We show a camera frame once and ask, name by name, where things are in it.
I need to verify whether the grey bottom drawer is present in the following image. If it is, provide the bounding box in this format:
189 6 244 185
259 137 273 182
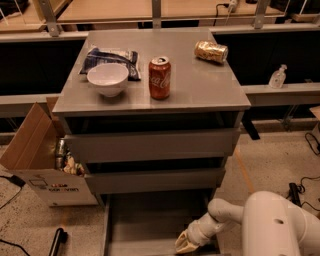
103 190 220 256

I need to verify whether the grey middle drawer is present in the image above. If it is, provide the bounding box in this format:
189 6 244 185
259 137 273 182
85 168 225 194

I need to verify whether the black power adapter left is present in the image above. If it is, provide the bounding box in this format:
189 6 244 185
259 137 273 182
9 175 25 187

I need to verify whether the gold can lying down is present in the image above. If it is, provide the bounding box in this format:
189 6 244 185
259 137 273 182
194 40 228 64

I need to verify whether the open cardboard box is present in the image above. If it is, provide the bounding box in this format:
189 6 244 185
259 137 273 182
0 97 97 207

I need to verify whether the blue white snack bag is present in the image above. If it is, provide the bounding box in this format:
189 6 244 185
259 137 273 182
79 47 141 81

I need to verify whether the grey drawer cabinet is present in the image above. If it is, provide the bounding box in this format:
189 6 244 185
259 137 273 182
51 27 252 208

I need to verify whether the clear sanitizer bottle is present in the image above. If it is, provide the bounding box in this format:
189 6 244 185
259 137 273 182
269 64 287 89

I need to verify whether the black power strip right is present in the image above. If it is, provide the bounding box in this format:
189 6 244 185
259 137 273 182
289 183 301 207

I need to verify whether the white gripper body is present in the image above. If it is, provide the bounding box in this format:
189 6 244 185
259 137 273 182
187 219 214 246

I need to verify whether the white bowl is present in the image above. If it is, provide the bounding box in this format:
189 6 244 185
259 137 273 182
87 63 129 97

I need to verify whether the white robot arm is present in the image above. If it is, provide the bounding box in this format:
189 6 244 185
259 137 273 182
175 191 320 256

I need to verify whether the grey top drawer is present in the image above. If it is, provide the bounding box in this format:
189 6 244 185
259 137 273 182
65 129 240 163

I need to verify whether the silver can in box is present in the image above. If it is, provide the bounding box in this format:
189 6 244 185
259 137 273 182
55 138 66 169

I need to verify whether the white power strip top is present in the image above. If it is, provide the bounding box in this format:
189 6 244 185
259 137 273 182
228 0 238 13

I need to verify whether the red cola can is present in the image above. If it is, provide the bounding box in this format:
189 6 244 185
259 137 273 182
149 56 171 100

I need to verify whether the grey drawer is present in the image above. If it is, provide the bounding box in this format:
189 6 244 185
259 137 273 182
103 190 220 256
85 168 225 194
65 129 240 163

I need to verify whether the black device bottom left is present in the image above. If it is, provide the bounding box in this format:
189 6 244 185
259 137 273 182
48 228 68 256

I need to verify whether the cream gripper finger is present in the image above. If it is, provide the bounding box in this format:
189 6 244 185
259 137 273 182
176 243 198 254
175 230 188 247

